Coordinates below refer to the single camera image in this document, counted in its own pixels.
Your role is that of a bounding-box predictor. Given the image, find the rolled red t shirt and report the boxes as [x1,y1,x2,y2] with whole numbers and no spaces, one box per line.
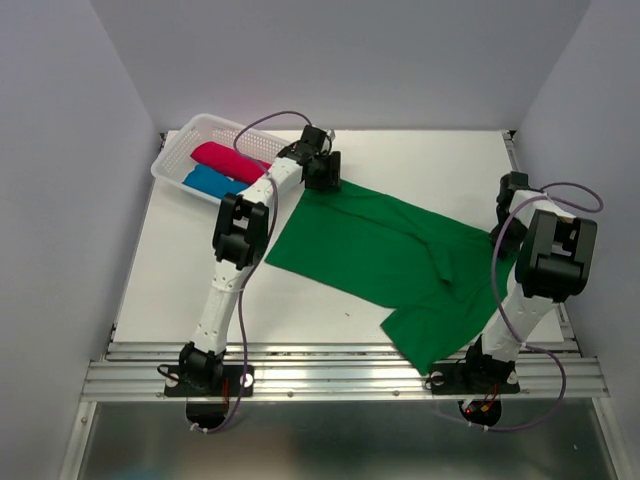
[191,142,271,185]

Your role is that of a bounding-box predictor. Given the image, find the green t shirt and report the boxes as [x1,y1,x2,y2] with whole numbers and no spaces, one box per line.
[266,182,516,375]

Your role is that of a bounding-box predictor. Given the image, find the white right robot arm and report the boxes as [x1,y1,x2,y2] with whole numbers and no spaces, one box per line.
[460,171,598,390]

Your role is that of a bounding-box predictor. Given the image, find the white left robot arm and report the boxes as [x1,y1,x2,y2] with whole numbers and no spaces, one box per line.
[174,124,341,394]

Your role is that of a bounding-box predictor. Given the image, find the white perforated plastic basket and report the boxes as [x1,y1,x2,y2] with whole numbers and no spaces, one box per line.
[151,114,289,204]

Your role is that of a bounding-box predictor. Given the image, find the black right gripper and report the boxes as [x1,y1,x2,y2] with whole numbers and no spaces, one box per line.
[487,210,527,258]

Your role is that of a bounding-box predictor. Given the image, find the aluminium frame rail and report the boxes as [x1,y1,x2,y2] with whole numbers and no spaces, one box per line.
[81,342,609,402]

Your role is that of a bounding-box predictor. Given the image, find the rolled blue t shirt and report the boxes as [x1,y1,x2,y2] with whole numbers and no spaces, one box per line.
[182,165,249,199]

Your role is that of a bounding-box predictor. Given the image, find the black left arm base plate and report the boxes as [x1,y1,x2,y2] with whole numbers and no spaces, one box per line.
[156,364,254,398]

